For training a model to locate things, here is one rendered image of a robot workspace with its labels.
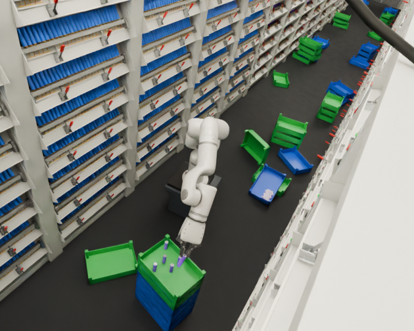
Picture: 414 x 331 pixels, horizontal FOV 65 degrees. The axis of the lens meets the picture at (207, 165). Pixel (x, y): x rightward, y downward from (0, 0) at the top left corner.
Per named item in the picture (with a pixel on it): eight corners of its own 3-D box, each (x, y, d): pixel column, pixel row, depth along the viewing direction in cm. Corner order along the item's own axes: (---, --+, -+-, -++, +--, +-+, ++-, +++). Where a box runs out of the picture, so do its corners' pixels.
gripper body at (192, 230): (204, 219, 151) (196, 242, 150) (184, 212, 147) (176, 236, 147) (210, 222, 144) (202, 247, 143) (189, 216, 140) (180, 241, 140)
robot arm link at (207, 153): (196, 134, 145) (189, 201, 134) (221, 146, 155) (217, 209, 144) (183, 140, 151) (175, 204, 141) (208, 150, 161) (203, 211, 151)
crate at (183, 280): (137, 262, 173) (138, 254, 167) (166, 242, 185) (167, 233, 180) (175, 305, 160) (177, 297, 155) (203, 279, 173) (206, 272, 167)
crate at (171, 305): (137, 270, 178) (137, 262, 173) (165, 249, 191) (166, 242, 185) (173, 311, 166) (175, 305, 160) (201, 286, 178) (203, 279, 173)
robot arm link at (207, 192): (196, 213, 139) (211, 217, 145) (206, 184, 140) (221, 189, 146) (184, 207, 146) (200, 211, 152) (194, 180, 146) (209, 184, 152)
